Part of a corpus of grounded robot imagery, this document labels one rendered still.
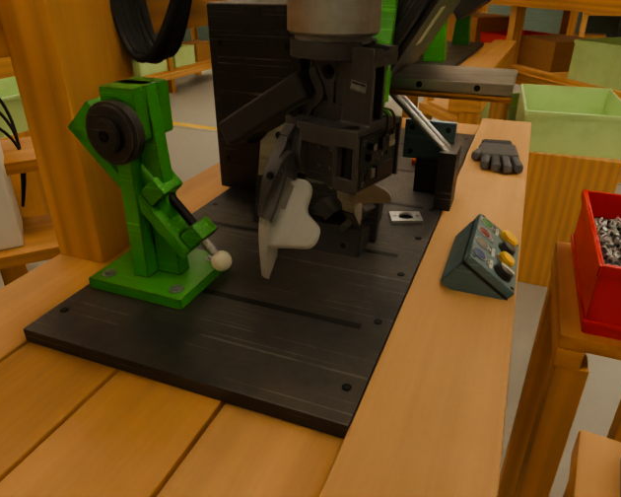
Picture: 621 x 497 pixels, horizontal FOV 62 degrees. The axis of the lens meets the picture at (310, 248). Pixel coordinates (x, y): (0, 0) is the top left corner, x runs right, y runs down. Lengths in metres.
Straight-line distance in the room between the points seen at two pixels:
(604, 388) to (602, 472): 1.53
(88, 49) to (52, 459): 0.53
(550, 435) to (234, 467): 0.63
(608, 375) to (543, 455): 1.19
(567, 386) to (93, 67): 0.86
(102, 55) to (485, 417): 0.68
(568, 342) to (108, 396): 0.65
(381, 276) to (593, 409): 1.39
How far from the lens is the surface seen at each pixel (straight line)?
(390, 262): 0.79
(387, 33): 0.83
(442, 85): 0.92
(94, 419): 0.60
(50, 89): 0.81
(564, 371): 0.93
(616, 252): 0.98
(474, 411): 0.57
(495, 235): 0.82
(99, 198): 0.85
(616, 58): 3.39
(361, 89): 0.42
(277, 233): 0.45
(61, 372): 0.68
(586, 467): 0.63
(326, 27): 0.42
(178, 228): 0.71
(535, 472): 1.09
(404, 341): 0.63
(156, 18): 1.09
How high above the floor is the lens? 1.29
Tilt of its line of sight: 28 degrees down
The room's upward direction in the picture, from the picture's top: straight up
